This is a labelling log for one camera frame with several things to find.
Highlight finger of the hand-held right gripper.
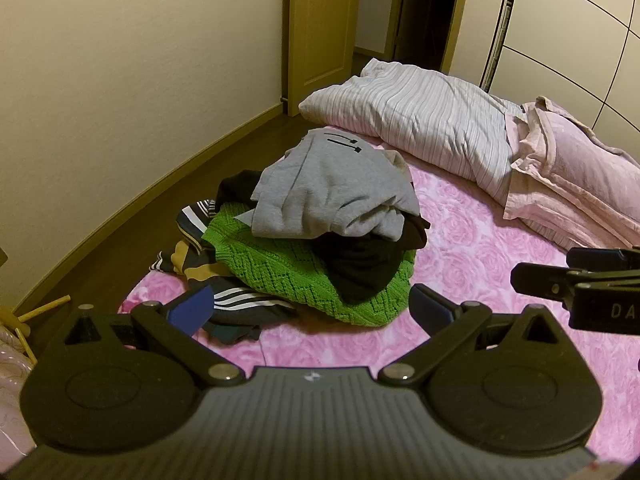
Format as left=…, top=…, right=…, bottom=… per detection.
left=511, top=262, right=584, bottom=301
left=567, top=247, right=640, bottom=274

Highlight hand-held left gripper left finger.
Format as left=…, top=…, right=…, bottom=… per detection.
left=62, top=284, right=246, bottom=387

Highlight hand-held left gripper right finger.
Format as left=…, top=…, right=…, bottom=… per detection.
left=377, top=284, right=563, bottom=388

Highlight grey sweatshirt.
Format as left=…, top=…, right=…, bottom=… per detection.
left=235, top=127, right=421, bottom=241

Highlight navy mustard striped shirt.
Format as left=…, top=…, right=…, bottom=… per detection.
left=150, top=199, right=241, bottom=282

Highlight dark white-striped track garment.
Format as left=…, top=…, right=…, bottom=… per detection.
left=199, top=284, right=301, bottom=346

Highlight black garment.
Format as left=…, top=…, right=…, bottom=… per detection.
left=215, top=170, right=431, bottom=306

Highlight pink floral blanket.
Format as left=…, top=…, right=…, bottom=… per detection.
left=117, top=142, right=640, bottom=466

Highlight pink quilt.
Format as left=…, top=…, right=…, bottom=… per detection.
left=502, top=96, right=640, bottom=253

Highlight green knitted sweater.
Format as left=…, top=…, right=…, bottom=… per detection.
left=202, top=202, right=418, bottom=328

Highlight yellow wooden sticks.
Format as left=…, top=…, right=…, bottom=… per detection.
left=0, top=295, right=72, bottom=366

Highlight white striped duvet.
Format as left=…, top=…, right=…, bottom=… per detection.
left=299, top=58, right=526, bottom=206

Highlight pale pink fabric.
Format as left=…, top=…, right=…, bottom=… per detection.
left=0, top=327, right=37, bottom=461

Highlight cream wardrobe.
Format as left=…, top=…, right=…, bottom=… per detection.
left=480, top=0, right=640, bottom=136

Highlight wooden door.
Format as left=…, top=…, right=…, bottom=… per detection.
left=286, top=0, right=363, bottom=117

